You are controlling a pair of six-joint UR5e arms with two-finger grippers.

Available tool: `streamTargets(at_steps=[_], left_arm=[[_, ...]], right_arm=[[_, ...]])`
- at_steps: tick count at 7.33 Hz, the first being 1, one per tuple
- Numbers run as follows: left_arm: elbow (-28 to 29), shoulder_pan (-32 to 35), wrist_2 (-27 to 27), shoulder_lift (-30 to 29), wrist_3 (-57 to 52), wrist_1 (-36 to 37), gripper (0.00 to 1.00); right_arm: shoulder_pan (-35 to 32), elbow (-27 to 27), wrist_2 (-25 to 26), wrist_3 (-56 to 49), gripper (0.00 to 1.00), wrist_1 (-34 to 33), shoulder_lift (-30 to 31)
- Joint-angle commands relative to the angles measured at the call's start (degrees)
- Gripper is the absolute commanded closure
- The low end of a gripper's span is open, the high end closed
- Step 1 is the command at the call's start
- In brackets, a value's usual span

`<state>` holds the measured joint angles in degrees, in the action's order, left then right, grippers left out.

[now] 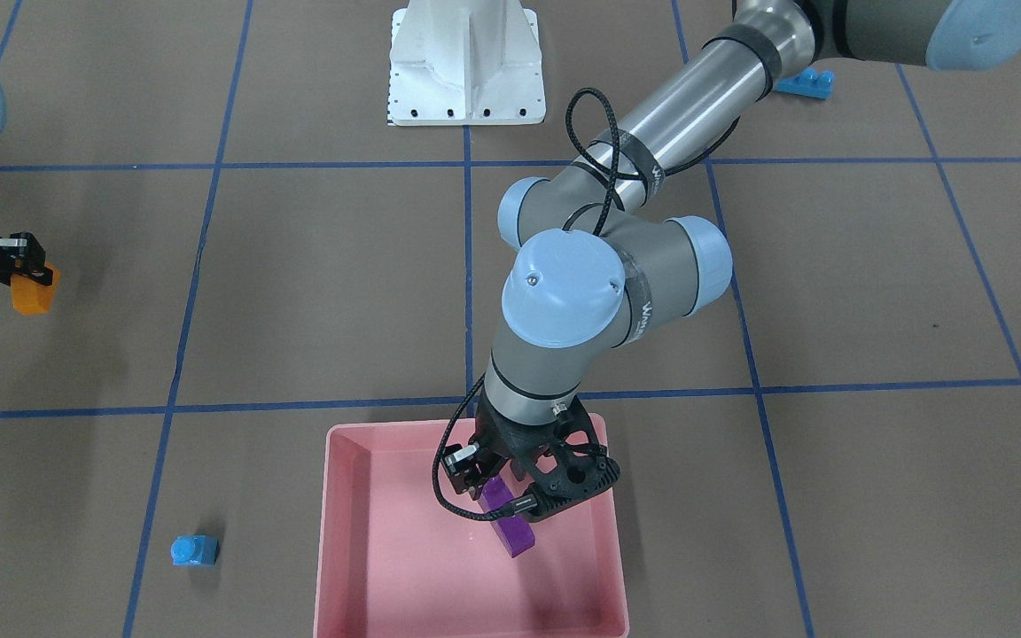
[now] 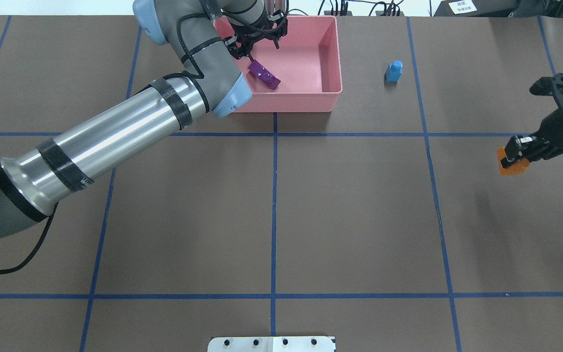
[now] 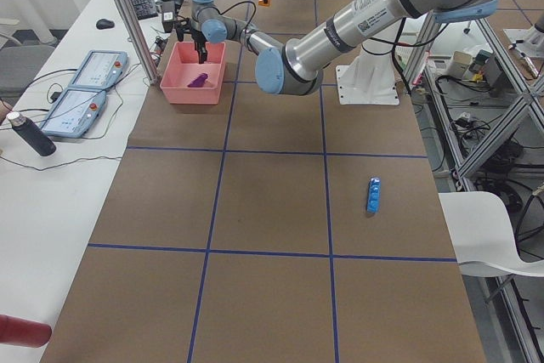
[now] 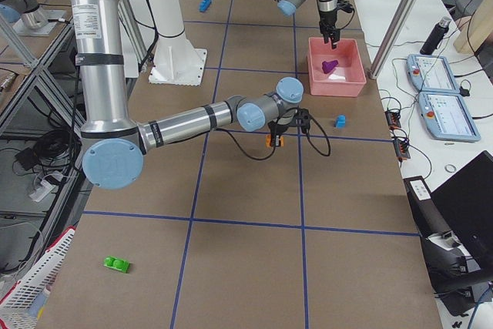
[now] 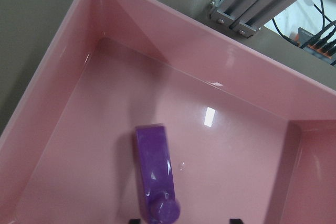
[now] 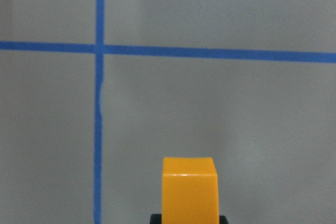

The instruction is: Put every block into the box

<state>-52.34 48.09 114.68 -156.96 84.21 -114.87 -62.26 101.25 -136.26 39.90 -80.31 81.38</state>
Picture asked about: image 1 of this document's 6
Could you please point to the orange wedge block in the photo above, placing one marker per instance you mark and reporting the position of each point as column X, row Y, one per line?
column 32, row 298

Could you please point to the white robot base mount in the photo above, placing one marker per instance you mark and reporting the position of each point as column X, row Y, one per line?
column 465, row 63

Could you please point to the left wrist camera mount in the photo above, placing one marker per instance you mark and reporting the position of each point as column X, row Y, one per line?
column 568, row 464

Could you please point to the small blue block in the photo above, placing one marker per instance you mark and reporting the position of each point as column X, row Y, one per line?
column 194, row 550

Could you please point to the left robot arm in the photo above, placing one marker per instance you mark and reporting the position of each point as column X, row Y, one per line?
column 590, row 274

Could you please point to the pink plastic box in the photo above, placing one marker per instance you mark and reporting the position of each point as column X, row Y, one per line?
column 393, row 563

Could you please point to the long blue block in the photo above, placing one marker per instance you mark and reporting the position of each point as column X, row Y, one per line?
column 809, row 83

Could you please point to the purple wedge block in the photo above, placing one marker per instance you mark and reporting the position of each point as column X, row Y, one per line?
column 516, row 535

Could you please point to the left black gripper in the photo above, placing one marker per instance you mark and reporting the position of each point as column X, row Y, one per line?
column 500, row 437

